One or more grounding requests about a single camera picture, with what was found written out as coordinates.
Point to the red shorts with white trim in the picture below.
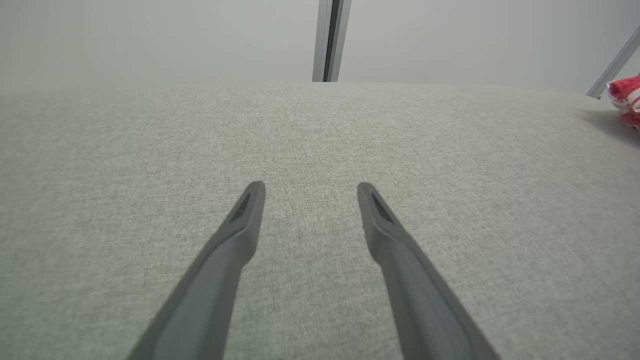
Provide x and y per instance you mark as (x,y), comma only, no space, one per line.
(632,120)

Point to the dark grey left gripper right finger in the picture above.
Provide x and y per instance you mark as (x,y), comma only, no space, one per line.
(425,310)

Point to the grey metal partition post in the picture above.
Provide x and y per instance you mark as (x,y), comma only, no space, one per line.
(320,40)

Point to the grey fabric sofa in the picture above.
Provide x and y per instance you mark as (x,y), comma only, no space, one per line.
(125,150)

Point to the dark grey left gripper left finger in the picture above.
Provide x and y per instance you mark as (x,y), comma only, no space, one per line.
(210,300)

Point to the red shirt with white sleeves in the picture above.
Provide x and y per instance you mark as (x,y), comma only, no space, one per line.
(625,89)

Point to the light grey slanted metal rail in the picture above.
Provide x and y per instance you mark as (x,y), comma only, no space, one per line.
(615,65)

